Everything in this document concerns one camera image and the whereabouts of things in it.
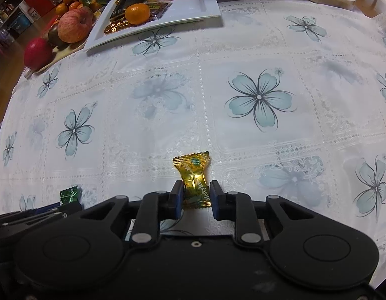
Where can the green candy packet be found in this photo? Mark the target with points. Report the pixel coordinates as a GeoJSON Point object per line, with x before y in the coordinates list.
{"type": "Point", "coordinates": [69, 195]}

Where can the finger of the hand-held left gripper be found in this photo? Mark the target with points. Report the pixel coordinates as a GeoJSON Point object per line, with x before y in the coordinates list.
{"type": "Point", "coordinates": [39, 215]}

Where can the blue storage bin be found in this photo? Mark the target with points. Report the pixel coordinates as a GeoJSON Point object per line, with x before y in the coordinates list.
{"type": "Point", "coordinates": [19, 23]}

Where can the wooden fruit tray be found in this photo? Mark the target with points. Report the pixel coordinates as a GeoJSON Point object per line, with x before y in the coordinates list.
{"type": "Point", "coordinates": [66, 53]}

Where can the pink striped apple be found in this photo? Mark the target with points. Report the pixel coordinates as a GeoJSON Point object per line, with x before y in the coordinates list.
{"type": "Point", "coordinates": [74, 25]}

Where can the black chocolate box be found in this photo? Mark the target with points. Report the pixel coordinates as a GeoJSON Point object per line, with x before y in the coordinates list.
{"type": "Point", "coordinates": [125, 3]}

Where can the gold foil chocolate coins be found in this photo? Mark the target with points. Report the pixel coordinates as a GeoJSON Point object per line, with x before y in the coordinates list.
{"type": "Point", "coordinates": [116, 26]}

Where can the white rectangular plate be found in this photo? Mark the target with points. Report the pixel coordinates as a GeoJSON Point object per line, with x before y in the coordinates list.
{"type": "Point", "coordinates": [186, 9]}

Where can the gold candy packet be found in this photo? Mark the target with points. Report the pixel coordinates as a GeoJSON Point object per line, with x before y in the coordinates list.
{"type": "Point", "coordinates": [194, 175]}

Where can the orange tangerine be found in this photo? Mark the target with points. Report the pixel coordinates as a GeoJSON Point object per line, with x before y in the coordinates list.
{"type": "Point", "coordinates": [137, 13]}

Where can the clear packet of dried dates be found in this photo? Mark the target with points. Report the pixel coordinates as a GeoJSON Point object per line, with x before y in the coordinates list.
{"type": "Point", "coordinates": [158, 7]}

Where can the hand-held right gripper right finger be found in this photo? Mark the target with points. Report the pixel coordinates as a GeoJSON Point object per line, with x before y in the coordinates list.
{"type": "Point", "coordinates": [215, 200]}

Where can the dark brown fruit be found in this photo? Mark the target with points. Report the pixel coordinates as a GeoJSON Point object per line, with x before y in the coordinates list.
{"type": "Point", "coordinates": [56, 36]}

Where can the white floral tablecloth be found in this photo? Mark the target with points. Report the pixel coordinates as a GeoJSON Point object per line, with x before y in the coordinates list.
{"type": "Point", "coordinates": [211, 68]}

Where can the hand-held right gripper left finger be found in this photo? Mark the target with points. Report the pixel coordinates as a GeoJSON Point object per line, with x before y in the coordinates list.
{"type": "Point", "coordinates": [179, 200]}

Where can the dark red apple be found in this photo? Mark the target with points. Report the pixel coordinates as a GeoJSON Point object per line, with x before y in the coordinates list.
{"type": "Point", "coordinates": [38, 53]}

